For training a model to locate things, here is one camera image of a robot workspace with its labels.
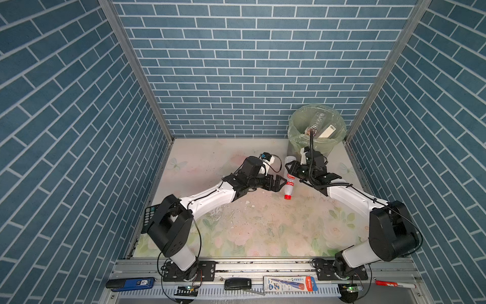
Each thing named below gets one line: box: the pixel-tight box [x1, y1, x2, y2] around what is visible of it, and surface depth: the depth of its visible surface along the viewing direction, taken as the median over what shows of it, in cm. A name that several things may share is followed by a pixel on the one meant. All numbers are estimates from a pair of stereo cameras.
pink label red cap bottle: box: [283, 155, 297, 201], surface depth 86 cm
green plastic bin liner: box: [287, 103, 347, 156], surface depth 95 cm
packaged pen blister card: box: [263, 275, 319, 292], surface depth 72 cm
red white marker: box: [375, 279, 417, 289], surface depth 72 cm
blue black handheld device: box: [105, 277, 156, 292], surface depth 70 cm
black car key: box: [224, 277, 252, 291], surface depth 69 cm
